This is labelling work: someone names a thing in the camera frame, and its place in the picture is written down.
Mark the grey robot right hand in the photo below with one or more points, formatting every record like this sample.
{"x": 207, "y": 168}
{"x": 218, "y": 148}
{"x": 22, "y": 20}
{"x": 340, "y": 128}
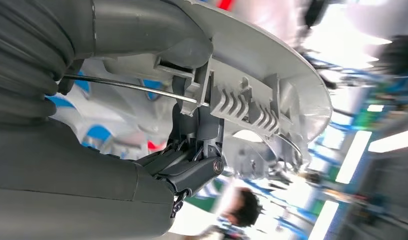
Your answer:
{"x": 74, "y": 198}

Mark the ceiling light panel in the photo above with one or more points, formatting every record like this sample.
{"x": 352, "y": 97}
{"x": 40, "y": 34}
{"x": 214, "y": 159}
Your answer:
{"x": 392, "y": 140}
{"x": 354, "y": 155}
{"x": 324, "y": 220}

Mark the person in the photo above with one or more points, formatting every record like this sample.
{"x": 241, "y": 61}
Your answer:
{"x": 246, "y": 208}

